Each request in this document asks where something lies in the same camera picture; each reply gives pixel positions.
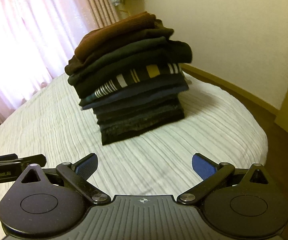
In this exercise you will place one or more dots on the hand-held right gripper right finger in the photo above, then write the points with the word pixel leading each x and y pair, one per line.
pixel 201 166

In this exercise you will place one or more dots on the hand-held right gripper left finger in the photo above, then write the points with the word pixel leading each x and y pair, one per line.
pixel 87 166

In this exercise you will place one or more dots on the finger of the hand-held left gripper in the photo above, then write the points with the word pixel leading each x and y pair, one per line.
pixel 31 160

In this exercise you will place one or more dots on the brown garment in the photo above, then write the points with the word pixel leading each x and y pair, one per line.
pixel 114 30

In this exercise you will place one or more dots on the stack of folded dark clothes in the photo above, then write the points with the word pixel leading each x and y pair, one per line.
pixel 139 110

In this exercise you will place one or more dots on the grey striped bedspread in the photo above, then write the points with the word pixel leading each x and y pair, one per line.
pixel 46 120

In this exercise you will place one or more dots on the sheer white curtain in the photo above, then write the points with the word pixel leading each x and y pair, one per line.
pixel 29 35

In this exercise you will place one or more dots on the beige pleated drape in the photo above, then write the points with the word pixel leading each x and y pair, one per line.
pixel 99 2

